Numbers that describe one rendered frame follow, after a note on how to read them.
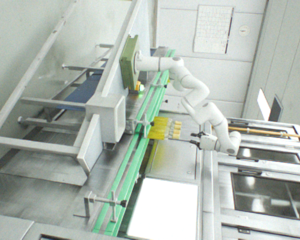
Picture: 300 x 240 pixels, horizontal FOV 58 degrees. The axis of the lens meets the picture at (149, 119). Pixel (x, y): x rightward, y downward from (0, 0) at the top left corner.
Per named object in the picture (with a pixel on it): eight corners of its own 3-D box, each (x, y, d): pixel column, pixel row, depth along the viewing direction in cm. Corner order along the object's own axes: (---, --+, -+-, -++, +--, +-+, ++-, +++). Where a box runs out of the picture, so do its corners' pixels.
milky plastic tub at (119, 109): (102, 142, 149) (117, 144, 148) (99, 105, 138) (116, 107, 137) (112, 126, 164) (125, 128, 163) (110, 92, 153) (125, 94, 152)
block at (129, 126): (122, 134, 167) (133, 135, 166) (121, 120, 162) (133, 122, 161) (123, 131, 170) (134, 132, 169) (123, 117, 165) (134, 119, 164)
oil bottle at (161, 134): (136, 136, 180) (168, 141, 177) (136, 129, 177) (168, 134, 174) (138, 132, 184) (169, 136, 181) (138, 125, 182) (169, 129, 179)
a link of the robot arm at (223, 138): (213, 117, 161) (232, 141, 168) (207, 132, 153) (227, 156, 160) (225, 113, 155) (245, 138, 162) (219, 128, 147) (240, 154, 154)
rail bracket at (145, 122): (133, 137, 167) (153, 140, 165) (133, 114, 158) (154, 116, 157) (134, 135, 169) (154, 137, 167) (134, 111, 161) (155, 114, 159)
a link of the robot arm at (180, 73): (195, 73, 160) (192, 95, 170) (181, 55, 177) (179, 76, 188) (180, 75, 158) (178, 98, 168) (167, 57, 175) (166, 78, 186)
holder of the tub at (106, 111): (102, 149, 152) (115, 151, 151) (99, 105, 138) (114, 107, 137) (111, 133, 167) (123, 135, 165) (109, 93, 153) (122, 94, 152)
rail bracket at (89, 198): (73, 218, 112) (125, 227, 109) (68, 188, 104) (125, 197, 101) (77, 209, 117) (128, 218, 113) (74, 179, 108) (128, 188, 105)
